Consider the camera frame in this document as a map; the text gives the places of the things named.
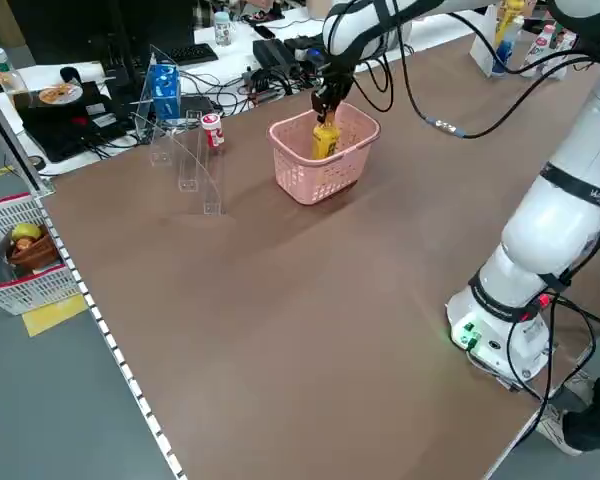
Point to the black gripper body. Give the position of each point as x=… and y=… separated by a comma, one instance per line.
x=334, y=82

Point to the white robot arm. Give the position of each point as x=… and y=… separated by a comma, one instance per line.
x=545, y=235

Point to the pink plastic basket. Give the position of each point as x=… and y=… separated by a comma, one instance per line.
x=325, y=180

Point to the clear acrylic drinks tray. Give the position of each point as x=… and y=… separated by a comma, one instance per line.
x=482, y=55

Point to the blue drink carton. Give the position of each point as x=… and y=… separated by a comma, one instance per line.
x=165, y=90

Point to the brown wicker basket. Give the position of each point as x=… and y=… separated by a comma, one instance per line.
x=35, y=255

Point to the black phone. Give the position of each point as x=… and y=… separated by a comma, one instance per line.
x=264, y=31

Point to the small red white bottle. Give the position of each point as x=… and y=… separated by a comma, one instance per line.
x=214, y=132

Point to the white printed bottle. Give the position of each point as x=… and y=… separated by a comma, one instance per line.
x=223, y=30

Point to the clear acrylic display stand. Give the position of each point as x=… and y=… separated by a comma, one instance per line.
x=205, y=165

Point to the black keyboard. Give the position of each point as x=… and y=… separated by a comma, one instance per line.
x=192, y=54

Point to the black computer monitor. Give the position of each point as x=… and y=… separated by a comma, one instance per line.
x=150, y=20

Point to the white bottle pink cap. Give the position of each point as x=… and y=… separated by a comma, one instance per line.
x=537, y=47
x=565, y=40

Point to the black flat case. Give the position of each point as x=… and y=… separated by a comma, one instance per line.
x=70, y=130

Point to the round printed disc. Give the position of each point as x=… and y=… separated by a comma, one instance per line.
x=57, y=94

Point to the black tape roll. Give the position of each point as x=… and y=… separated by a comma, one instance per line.
x=37, y=161

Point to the clear bottle green cap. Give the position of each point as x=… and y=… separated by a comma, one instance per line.
x=7, y=75

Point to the yellow green fruit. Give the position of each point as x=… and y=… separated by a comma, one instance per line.
x=26, y=231

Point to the brown cardboard box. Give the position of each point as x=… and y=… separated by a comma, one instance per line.
x=0, y=25

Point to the yellow paper sheet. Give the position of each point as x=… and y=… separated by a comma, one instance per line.
x=55, y=315

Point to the white mesh crate red rim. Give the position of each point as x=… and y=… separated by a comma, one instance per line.
x=20, y=295

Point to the person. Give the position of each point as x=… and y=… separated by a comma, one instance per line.
x=595, y=415

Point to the aluminium frame post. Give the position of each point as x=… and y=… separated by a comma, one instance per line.
x=10, y=140

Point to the notched table side rail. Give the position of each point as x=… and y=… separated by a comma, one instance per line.
x=115, y=350

